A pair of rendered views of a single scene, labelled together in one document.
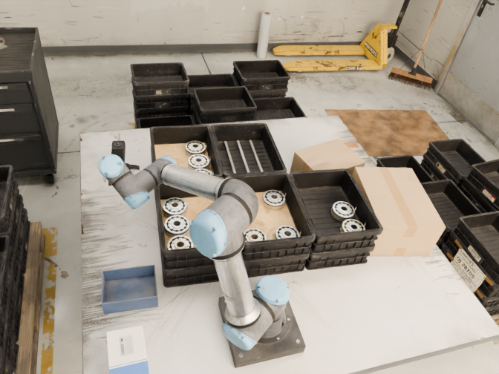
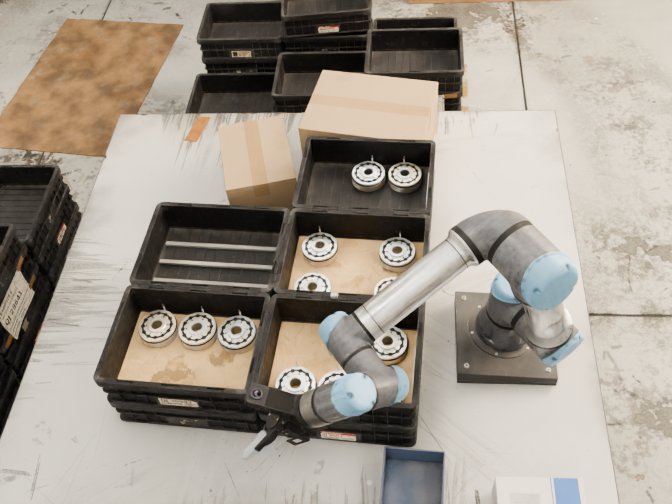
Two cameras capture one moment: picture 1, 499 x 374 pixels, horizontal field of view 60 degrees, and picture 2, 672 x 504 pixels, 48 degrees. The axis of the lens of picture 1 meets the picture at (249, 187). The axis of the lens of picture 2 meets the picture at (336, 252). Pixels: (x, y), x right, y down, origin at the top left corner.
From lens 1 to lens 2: 1.27 m
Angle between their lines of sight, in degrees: 40
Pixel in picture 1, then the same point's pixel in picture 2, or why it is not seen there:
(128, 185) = (385, 382)
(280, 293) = not seen: hidden behind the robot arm
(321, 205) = (345, 197)
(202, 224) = (556, 276)
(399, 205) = (389, 110)
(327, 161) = (264, 157)
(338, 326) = not seen: hidden behind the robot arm
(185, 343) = (510, 437)
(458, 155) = (224, 24)
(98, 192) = not seen: outside the picture
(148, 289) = (411, 470)
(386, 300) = (490, 194)
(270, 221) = (358, 266)
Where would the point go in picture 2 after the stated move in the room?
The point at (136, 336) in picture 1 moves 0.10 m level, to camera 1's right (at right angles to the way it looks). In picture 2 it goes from (513, 487) to (526, 450)
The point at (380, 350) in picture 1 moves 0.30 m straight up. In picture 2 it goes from (556, 227) to (573, 157)
